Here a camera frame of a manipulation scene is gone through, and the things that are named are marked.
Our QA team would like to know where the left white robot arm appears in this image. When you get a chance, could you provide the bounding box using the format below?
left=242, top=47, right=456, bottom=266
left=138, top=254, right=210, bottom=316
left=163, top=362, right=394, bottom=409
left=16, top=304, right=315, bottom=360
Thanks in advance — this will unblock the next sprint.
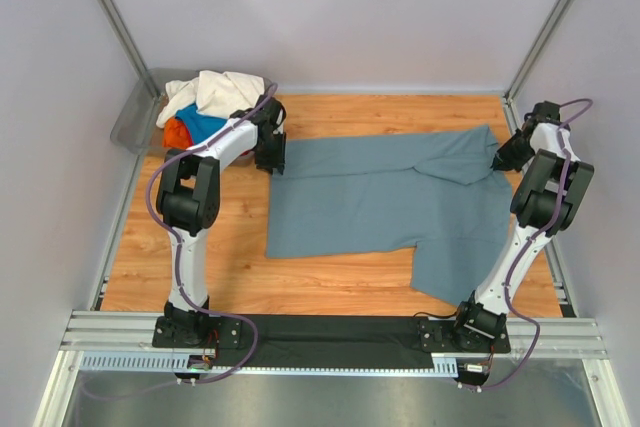
left=151, top=94, right=286, bottom=348

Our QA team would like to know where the white t shirt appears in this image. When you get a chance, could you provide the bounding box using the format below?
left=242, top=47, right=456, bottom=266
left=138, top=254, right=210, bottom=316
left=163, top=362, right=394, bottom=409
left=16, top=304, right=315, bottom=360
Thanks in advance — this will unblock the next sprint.
left=156, top=70, right=265, bottom=129

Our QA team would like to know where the aluminium rail frame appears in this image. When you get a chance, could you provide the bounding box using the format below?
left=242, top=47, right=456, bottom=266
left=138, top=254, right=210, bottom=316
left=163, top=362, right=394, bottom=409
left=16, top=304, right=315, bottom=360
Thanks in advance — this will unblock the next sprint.
left=61, top=311, right=608, bottom=360

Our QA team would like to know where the grey plastic bin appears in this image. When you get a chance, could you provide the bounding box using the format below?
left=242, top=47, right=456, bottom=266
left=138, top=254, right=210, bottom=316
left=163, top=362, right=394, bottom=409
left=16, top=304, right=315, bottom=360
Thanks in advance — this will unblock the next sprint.
left=111, top=68, right=283, bottom=163

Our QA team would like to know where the aluminium corner post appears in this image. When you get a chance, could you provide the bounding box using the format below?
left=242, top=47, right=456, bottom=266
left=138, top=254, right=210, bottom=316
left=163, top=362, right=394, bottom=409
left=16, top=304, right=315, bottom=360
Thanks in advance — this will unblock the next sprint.
left=503, top=0, right=574, bottom=102
left=97, top=0, right=160, bottom=97

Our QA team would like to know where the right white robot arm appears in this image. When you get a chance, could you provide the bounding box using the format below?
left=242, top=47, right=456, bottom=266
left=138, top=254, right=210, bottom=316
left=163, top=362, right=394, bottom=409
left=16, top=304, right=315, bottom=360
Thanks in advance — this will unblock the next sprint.
left=450, top=98, right=595, bottom=351

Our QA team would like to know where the left aluminium corner post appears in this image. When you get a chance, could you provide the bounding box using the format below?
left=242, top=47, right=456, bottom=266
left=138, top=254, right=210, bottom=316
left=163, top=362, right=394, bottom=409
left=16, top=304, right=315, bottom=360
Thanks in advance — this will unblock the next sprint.
left=97, top=0, right=160, bottom=97

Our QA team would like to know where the orange t shirt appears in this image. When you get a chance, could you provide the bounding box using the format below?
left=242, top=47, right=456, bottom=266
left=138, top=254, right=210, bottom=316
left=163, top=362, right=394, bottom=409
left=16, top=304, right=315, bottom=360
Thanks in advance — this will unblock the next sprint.
left=162, top=117, right=196, bottom=150

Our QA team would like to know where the right aluminium corner post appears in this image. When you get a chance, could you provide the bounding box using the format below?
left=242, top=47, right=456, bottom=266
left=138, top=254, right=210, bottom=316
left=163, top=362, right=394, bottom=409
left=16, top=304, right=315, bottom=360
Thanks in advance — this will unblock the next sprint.
left=503, top=0, right=574, bottom=102

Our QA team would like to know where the grey-blue t shirt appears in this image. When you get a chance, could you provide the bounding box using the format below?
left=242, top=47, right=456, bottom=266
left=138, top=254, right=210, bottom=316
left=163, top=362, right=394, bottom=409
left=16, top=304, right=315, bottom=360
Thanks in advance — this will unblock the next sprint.
left=266, top=125, right=512, bottom=304

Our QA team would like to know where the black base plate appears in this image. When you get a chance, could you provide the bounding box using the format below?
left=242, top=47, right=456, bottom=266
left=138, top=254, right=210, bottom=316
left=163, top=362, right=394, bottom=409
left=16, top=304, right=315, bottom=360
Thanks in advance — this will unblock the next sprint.
left=152, top=313, right=511, bottom=369

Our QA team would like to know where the grey slotted cable duct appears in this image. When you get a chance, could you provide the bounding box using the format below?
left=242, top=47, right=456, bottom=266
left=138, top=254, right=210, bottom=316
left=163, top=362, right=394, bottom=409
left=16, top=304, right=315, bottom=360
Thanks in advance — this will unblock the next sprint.
left=78, top=351, right=458, bottom=379

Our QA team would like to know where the blue t shirt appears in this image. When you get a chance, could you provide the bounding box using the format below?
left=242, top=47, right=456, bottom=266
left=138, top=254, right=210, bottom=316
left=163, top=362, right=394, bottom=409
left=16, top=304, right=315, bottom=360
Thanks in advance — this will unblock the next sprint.
left=174, top=103, right=227, bottom=147

